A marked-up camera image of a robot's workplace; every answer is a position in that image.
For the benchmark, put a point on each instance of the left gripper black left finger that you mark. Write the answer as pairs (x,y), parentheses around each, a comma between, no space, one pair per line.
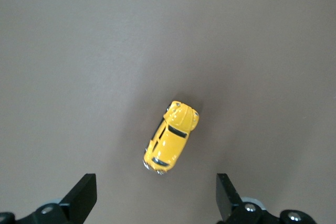
(78,203)

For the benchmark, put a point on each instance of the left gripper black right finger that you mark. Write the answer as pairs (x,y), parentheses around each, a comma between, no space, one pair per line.
(228,203)

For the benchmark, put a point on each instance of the yellow beetle toy car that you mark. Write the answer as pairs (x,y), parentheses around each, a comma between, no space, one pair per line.
(170,140)

